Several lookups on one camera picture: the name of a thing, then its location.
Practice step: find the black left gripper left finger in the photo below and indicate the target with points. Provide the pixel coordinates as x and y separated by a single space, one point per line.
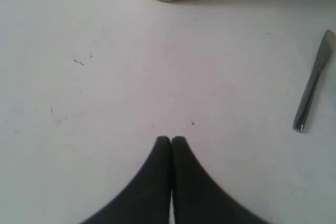
147 197

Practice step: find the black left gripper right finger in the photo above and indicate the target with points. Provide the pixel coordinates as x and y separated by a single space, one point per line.
196 196

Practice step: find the steel table knife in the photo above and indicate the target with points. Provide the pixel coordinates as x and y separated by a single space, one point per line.
323 56

